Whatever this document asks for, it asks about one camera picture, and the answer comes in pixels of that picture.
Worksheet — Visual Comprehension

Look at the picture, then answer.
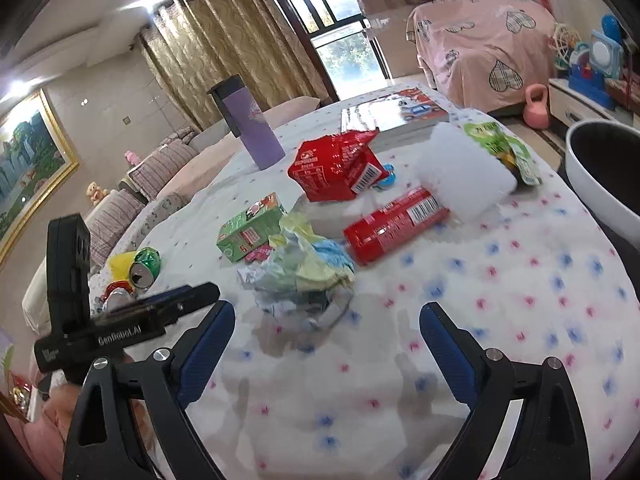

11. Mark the green drink pouch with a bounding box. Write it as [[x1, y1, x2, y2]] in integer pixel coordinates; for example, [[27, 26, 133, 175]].
[[462, 121, 543, 187]]

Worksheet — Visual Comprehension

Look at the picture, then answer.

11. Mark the green drink carton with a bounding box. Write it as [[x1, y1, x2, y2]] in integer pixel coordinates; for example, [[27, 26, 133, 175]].
[[216, 192, 287, 264]]

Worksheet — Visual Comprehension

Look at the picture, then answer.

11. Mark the beige sofa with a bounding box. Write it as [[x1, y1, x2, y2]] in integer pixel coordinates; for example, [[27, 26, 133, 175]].
[[22, 95, 321, 331]]

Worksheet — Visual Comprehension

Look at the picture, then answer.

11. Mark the red soda can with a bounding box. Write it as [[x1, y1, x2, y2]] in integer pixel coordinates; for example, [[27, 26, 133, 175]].
[[97, 282, 138, 316]]

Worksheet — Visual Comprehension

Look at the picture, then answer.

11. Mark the purple tumbler with black lid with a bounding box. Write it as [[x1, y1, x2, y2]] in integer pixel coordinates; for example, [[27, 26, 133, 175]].
[[206, 74, 287, 171]]

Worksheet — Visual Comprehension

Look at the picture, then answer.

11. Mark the white foam block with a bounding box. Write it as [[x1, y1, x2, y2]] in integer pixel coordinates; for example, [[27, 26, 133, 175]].
[[416, 121, 518, 223]]

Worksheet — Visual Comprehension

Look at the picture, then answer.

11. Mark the white TV cabinet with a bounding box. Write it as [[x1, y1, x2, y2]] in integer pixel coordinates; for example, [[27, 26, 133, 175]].
[[547, 77, 640, 131]]

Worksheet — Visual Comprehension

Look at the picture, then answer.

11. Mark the blue toy machine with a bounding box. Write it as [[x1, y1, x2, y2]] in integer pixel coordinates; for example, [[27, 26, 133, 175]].
[[567, 30, 626, 111]]

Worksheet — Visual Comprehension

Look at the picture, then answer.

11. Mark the stack of colourful books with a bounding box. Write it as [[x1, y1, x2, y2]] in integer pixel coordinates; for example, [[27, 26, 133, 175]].
[[340, 87, 451, 148]]

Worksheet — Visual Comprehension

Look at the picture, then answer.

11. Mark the crushed green can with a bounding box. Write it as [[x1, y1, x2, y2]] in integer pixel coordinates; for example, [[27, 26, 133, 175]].
[[129, 247, 163, 290]]

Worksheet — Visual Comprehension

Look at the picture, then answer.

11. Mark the balcony window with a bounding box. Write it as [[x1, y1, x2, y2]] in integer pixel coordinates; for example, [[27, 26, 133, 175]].
[[272, 0, 393, 101]]

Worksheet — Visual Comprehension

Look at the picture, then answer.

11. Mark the white trash bin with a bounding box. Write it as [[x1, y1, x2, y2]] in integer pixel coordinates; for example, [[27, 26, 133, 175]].
[[565, 119, 640, 241]]

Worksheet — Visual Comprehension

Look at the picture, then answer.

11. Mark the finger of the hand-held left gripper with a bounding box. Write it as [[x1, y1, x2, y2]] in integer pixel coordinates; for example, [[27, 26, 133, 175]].
[[127, 284, 196, 307], [97, 282, 221, 325]]

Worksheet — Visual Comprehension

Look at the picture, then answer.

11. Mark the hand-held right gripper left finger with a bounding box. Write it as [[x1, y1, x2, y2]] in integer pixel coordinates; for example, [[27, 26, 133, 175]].
[[62, 300, 237, 480]]

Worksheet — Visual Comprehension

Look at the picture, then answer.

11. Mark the red snack bag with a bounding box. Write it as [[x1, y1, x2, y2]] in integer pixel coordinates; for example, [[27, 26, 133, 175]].
[[287, 129, 388, 203]]

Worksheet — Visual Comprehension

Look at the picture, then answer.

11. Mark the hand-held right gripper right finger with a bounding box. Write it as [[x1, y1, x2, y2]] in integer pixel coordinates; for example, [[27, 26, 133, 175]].
[[419, 302, 592, 480]]

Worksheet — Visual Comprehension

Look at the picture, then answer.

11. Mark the toy ferris wheel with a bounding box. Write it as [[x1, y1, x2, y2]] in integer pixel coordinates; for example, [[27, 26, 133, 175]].
[[552, 22, 583, 68]]

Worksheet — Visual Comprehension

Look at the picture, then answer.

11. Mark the gold-framed landscape painting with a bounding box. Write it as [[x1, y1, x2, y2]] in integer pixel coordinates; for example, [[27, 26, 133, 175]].
[[0, 87, 81, 266]]

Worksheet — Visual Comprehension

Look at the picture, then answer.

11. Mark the pink kettlebell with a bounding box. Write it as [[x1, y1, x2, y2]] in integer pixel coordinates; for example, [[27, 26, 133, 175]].
[[522, 84, 551, 128]]

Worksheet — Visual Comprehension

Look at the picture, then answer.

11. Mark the beige patterned curtain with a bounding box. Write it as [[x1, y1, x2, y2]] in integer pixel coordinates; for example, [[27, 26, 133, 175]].
[[135, 0, 346, 131]]

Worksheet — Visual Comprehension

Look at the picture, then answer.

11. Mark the striped cushion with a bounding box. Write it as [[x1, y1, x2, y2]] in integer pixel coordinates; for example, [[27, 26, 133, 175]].
[[127, 127, 201, 201], [82, 190, 148, 256]]

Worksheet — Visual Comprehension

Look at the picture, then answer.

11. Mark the crumpled plastic wrapper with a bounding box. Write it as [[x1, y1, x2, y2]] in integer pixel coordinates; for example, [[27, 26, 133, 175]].
[[237, 212, 357, 331]]

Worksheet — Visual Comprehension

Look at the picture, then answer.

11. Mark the small plush toy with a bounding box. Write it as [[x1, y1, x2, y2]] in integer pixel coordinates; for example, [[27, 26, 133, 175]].
[[85, 182, 111, 206]]

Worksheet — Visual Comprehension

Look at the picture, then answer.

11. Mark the red cylindrical canister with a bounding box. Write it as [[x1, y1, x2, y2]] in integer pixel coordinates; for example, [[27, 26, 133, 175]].
[[342, 186, 449, 266]]

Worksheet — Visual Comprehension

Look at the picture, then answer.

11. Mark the pink heart-patterned covered furniture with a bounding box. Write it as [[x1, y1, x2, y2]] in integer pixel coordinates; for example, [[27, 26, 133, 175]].
[[405, 0, 558, 113]]

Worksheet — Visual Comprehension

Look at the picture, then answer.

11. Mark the white floral tablecloth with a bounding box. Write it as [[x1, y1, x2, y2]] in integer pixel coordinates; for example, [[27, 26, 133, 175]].
[[22, 80, 640, 480]]

